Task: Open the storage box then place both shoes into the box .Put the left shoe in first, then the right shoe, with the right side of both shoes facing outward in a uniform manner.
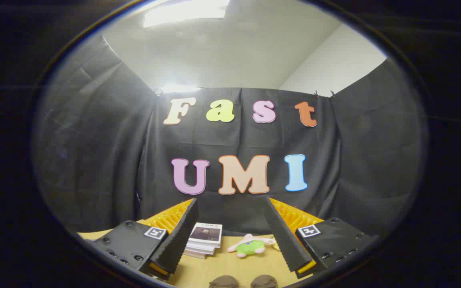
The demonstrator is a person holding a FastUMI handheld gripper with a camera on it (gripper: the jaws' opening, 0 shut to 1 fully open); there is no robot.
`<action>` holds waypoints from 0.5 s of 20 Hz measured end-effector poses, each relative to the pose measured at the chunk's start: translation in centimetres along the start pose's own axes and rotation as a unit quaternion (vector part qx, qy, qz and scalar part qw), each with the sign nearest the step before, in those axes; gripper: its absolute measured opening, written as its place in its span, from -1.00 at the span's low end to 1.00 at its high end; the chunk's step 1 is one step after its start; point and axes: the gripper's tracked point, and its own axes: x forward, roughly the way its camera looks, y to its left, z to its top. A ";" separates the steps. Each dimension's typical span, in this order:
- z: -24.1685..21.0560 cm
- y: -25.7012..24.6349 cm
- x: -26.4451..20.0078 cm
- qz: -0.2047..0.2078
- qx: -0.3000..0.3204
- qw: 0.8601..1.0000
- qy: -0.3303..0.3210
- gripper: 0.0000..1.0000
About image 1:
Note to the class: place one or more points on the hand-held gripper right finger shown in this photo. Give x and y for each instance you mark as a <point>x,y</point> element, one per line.
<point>282,236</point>

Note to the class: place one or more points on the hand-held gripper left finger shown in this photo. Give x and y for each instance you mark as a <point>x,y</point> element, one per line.
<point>180,236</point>

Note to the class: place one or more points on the brown fuzzy shoe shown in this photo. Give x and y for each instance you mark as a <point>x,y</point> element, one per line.
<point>223,282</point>
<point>263,281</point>

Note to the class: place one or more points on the white book with dark cover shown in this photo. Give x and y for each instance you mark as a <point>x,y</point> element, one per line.
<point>206,233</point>

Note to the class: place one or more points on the green and pink plush toy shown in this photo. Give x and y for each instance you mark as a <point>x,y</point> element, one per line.
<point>250,247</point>

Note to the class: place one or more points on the black backdrop cloth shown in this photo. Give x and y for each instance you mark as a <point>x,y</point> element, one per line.
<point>106,160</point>

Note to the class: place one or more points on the ceiling light panel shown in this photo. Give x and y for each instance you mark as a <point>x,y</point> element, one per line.
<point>186,12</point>

